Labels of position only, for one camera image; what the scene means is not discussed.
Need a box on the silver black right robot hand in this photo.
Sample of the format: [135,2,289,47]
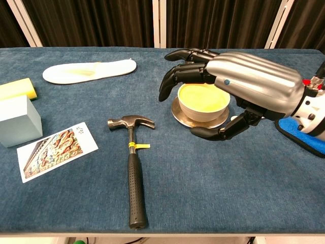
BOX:
[158,48,307,142]

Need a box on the off-white ceramic bowl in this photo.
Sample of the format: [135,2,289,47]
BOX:
[177,83,231,122]

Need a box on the round metal saucer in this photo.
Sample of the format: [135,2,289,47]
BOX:
[171,96,230,129]

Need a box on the black pleated curtain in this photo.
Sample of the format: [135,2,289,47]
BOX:
[0,0,30,48]
[21,0,154,48]
[275,0,325,55]
[166,0,283,49]

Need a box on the blue microfibre cloth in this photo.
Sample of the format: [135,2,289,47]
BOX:
[274,118,325,158]

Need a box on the dark blue tablecloth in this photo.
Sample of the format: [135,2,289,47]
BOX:
[0,47,325,233]

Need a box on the picture postcard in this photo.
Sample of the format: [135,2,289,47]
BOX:
[16,121,99,184]

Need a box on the yellow sponge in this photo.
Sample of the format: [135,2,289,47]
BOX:
[0,77,38,101]

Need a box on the light blue block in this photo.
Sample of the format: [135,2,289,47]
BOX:
[0,95,43,148]

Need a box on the white metal frame post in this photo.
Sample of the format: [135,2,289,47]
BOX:
[264,0,296,49]
[6,0,43,48]
[152,0,167,48]

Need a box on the black-handled claw hammer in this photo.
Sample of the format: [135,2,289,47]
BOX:
[107,114,156,229]

